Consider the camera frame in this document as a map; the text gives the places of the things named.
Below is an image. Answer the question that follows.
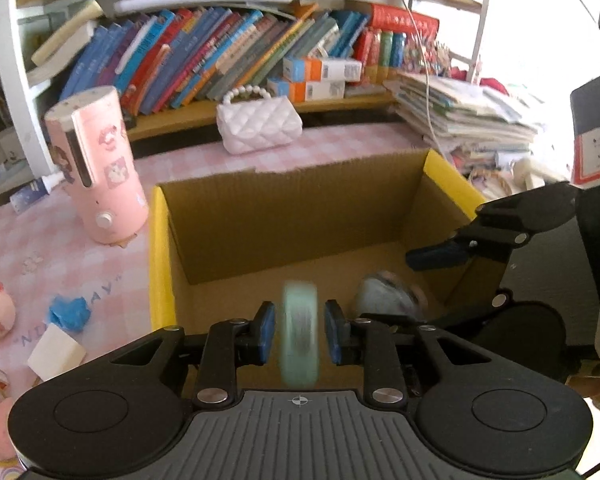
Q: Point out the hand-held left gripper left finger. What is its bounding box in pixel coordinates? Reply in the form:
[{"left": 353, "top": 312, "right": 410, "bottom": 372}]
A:
[{"left": 95, "top": 301, "right": 277, "bottom": 409}]

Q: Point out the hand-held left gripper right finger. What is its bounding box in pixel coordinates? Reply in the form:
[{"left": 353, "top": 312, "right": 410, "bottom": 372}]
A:
[{"left": 325, "top": 300, "right": 492, "bottom": 407}]

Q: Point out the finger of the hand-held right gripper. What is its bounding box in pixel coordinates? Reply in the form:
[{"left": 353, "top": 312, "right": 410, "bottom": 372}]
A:
[
  {"left": 355, "top": 291, "right": 512, "bottom": 334},
  {"left": 406, "top": 182, "right": 581, "bottom": 272}
]

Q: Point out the mint green tape roll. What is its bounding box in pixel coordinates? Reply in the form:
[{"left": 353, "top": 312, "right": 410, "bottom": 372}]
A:
[{"left": 280, "top": 280, "right": 326, "bottom": 390}]

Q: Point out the grey round object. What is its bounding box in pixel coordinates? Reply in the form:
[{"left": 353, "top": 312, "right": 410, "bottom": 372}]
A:
[{"left": 355, "top": 270, "right": 429, "bottom": 322}]

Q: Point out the cardboard box with yellow edges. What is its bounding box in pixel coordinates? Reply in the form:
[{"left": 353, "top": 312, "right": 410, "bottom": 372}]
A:
[{"left": 148, "top": 148, "right": 513, "bottom": 396}]

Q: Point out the white plastic fixture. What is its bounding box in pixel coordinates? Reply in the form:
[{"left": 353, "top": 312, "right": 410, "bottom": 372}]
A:
[{"left": 495, "top": 152, "right": 571, "bottom": 192}]

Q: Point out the stack of papers and magazines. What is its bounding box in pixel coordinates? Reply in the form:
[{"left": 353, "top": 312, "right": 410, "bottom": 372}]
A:
[{"left": 385, "top": 71, "right": 540, "bottom": 155}]

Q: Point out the blue crumpled cloth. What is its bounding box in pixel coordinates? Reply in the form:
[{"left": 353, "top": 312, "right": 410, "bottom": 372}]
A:
[{"left": 47, "top": 295, "right": 92, "bottom": 332}]

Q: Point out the colourful pencil holder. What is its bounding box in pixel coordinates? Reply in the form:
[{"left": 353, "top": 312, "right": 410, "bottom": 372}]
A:
[{"left": 405, "top": 35, "right": 453, "bottom": 78}]

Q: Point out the orange and white carton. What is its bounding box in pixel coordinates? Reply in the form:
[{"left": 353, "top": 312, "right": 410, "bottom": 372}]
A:
[
  {"left": 282, "top": 56, "right": 363, "bottom": 82},
  {"left": 266, "top": 78, "right": 346, "bottom": 103}
]

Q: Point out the white quilted pearl handbag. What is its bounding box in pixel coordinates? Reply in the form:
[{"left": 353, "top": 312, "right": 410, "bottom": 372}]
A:
[{"left": 216, "top": 86, "right": 303, "bottom": 156}]

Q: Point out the white block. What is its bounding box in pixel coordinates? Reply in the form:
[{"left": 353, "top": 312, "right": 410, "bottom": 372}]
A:
[{"left": 27, "top": 322, "right": 87, "bottom": 381}]

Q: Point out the pink cartoon humidifier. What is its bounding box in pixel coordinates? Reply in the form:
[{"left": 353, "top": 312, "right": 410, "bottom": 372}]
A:
[{"left": 43, "top": 86, "right": 149, "bottom": 247}]

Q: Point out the pink checkered tablecloth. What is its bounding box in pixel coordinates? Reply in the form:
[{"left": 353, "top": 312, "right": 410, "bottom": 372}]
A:
[{"left": 0, "top": 122, "right": 481, "bottom": 480}]

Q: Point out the red thick book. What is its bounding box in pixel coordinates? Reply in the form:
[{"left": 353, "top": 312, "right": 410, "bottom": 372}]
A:
[{"left": 367, "top": 4, "right": 441, "bottom": 37}]

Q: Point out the blue and white spray bottle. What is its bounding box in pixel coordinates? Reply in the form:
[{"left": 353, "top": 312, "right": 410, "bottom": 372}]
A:
[{"left": 10, "top": 176, "right": 63, "bottom": 214}]

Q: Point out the row of books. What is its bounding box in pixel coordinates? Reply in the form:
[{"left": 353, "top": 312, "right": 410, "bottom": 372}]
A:
[{"left": 60, "top": 7, "right": 408, "bottom": 116}]

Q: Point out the white tube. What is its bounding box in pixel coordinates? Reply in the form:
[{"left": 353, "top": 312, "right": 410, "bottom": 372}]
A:
[{"left": 114, "top": 0, "right": 294, "bottom": 14}]

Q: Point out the white and wooden bookshelf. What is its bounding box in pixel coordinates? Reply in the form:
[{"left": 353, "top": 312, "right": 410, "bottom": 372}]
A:
[{"left": 0, "top": 0, "right": 496, "bottom": 201}]

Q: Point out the cream leaning book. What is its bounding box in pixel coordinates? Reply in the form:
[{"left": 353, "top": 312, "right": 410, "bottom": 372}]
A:
[{"left": 30, "top": 2, "right": 103, "bottom": 68}]

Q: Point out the white cable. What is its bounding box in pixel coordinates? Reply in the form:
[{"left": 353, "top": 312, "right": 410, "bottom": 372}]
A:
[{"left": 384, "top": 0, "right": 440, "bottom": 147}]

